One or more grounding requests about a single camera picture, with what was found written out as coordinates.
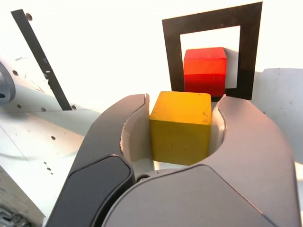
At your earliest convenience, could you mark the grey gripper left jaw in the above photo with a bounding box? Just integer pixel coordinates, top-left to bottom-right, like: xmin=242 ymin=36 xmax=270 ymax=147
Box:
xmin=45 ymin=93 xmax=156 ymax=227

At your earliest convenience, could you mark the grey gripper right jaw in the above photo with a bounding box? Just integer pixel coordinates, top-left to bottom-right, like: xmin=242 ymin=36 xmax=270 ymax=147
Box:
xmin=101 ymin=94 xmax=302 ymax=227

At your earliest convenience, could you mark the yellow cube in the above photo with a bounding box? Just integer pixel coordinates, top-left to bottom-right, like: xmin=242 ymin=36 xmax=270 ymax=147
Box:
xmin=149 ymin=91 xmax=212 ymax=166

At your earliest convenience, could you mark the red cube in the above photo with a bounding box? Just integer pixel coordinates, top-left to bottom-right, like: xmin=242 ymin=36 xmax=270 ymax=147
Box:
xmin=183 ymin=47 xmax=228 ymax=98

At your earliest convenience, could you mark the black tape square outline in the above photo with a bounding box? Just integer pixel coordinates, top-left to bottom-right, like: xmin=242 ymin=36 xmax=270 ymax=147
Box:
xmin=161 ymin=1 xmax=263 ymax=103

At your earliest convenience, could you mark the black tape strip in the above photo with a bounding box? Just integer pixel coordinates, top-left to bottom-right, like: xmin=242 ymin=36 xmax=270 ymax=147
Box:
xmin=10 ymin=9 xmax=73 ymax=111

